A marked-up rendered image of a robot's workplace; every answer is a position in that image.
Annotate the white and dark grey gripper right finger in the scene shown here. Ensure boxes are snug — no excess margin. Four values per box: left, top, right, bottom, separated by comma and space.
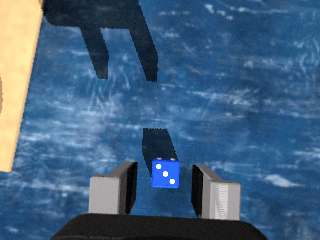
191, 164, 241, 220

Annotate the blue die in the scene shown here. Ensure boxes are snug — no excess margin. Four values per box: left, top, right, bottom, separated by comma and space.
151, 158, 180, 188

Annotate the tan square mat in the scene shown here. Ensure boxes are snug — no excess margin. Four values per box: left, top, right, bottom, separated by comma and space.
0, 0, 45, 172

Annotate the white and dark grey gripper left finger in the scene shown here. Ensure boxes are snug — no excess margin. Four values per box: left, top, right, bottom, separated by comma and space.
88, 161, 138, 215

